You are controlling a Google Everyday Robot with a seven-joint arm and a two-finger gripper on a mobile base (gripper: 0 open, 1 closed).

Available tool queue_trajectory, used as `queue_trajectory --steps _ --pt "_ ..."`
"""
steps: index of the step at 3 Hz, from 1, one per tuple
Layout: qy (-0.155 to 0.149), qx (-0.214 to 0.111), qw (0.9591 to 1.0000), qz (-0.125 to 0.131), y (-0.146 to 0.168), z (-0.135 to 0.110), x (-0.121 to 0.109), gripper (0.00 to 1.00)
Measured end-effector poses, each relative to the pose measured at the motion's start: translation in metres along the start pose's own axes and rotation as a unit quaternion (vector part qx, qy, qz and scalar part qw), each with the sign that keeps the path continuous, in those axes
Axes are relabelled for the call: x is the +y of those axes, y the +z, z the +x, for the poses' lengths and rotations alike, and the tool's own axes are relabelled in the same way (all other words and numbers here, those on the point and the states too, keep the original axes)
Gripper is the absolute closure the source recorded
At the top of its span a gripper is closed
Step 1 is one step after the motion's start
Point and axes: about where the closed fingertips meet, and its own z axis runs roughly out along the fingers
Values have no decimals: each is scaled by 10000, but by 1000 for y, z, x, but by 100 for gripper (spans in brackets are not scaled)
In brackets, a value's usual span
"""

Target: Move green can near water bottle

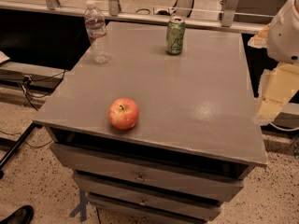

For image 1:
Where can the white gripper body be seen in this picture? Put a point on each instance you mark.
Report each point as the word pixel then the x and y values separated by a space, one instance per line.
pixel 285 36

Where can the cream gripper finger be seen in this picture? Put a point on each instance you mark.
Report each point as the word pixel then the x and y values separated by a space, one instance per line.
pixel 259 41
pixel 268 109

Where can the green soda can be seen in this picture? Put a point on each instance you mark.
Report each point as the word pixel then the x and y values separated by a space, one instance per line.
pixel 175 35

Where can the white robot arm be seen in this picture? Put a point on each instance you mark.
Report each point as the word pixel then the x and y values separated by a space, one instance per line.
pixel 280 38

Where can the clear plastic water bottle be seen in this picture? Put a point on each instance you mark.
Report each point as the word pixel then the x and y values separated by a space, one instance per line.
pixel 95 25

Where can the grey drawer cabinet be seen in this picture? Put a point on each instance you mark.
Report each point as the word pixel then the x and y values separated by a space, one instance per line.
pixel 195 110

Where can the middle drawer with knob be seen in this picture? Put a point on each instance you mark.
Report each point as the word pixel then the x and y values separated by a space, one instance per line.
pixel 146 198

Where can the drawer with knob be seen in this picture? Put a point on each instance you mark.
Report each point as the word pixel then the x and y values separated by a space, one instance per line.
pixel 146 198
pixel 148 173

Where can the top drawer with knob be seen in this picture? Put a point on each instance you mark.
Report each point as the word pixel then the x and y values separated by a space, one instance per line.
pixel 148 173

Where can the red apple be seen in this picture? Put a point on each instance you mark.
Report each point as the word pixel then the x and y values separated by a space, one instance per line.
pixel 123 114

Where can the bottom drawer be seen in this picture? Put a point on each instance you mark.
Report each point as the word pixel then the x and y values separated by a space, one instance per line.
pixel 144 213

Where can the black tripod leg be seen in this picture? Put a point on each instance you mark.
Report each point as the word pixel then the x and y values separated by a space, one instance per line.
pixel 15 146

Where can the black shoe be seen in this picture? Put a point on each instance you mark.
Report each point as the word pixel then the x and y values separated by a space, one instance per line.
pixel 23 215

